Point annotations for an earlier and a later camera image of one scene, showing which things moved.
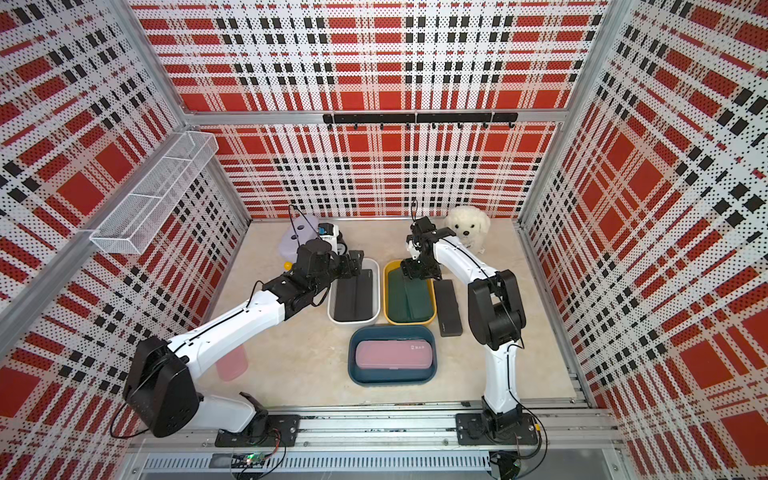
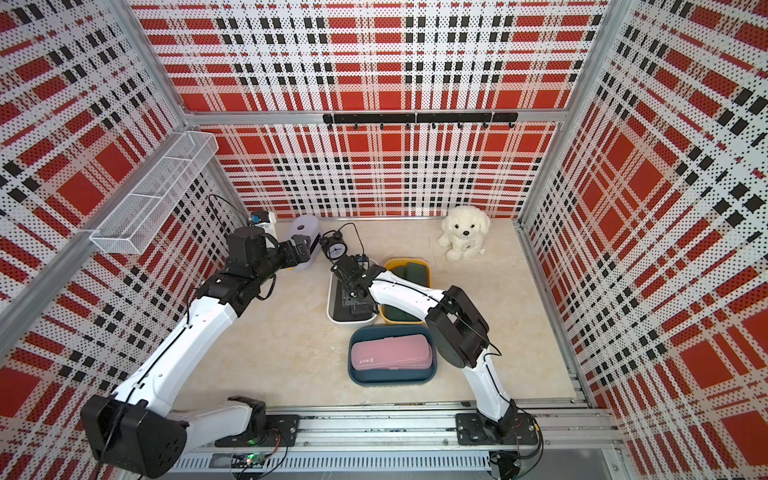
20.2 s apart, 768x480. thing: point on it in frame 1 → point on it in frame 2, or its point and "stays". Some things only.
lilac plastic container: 297,233 stays
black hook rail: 460,118 stays
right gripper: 408,267 → 349,297
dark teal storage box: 392,377 stays
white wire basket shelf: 134,223 stays
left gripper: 350,260 → 302,251
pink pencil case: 234,364 → 394,352
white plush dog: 470,225 stays
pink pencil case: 393,354 stays
